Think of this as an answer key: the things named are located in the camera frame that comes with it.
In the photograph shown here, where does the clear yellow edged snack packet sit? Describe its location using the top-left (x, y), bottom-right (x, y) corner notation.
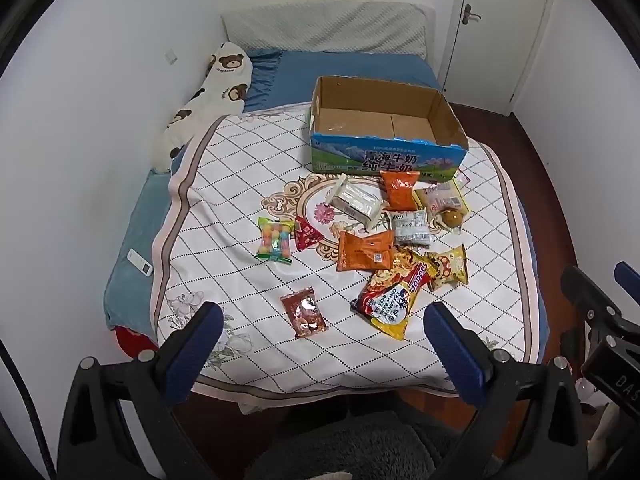
top-left (416, 180), bottom-right (469, 222)

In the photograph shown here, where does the white remote control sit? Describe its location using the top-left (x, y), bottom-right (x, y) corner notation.
top-left (126, 248), bottom-right (153, 278)

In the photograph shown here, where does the red white strip snack packet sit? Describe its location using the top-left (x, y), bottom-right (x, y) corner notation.
top-left (454, 169), bottom-right (471, 190)

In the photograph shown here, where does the white door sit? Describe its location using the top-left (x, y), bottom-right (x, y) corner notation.
top-left (442, 0), bottom-right (548, 115)

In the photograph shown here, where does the grey fluffy rug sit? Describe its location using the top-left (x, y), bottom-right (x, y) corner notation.
top-left (245, 412), bottom-right (460, 479)

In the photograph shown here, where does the metal door handle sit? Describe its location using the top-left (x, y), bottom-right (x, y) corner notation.
top-left (461, 3), bottom-right (482, 25)

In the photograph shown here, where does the white wafer snack pack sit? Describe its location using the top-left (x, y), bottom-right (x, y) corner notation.
top-left (324, 174), bottom-right (384, 232)

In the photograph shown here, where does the orange snack bag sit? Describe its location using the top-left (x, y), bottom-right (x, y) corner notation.
top-left (336, 230), bottom-right (394, 272)
top-left (381, 171), bottom-right (420, 212)

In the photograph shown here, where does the grey headboard pillow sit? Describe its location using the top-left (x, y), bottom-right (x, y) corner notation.
top-left (221, 0), bottom-right (435, 61)

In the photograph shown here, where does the yellow guoba snack bag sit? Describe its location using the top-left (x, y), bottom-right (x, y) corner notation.
top-left (427, 245), bottom-right (469, 292)

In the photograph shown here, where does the yellow red noodle bag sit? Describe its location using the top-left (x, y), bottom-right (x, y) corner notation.
top-left (350, 248), bottom-right (438, 340)

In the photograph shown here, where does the braised egg packet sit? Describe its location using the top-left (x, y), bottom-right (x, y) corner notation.
top-left (439, 209), bottom-right (465, 233)

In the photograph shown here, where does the open cardboard milk box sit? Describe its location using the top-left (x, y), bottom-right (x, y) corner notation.
top-left (309, 76), bottom-right (469, 183)

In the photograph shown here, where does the dark red jerky packet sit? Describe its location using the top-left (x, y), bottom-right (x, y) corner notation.
top-left (280, 287), bottom-right (326, 338)

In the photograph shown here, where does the bear print long pillow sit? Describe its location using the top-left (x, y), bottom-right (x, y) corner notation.
top-left (152, 41), bottom-right (253, 174)

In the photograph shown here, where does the grey white snack packet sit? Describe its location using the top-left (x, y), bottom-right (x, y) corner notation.
top-left (387, 209), bottom-right (432, 247)

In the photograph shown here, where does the red object under bed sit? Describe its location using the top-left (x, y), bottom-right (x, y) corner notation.
top-left (114, 326), bottom-right (157, 359)

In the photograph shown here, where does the white diamond pattern blanket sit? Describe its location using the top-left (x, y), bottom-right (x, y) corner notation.
top-left (150, 101), bottom-right (544, 401)

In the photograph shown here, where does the small red snack packet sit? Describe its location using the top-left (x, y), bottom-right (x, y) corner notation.
top-left (294, 217), bottom-right (324, 252)

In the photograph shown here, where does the wall socket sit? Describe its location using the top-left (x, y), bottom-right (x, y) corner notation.
top-left (165, 49), bottom-right (177, 65)

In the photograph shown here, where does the blue bed sheet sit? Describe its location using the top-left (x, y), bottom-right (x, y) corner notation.
top-left (103, 50), bottom-right (544, 359)

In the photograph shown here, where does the colourful candy ball bag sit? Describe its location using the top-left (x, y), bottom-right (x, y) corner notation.
top-left (256, 217), bottom-right (294, 264)

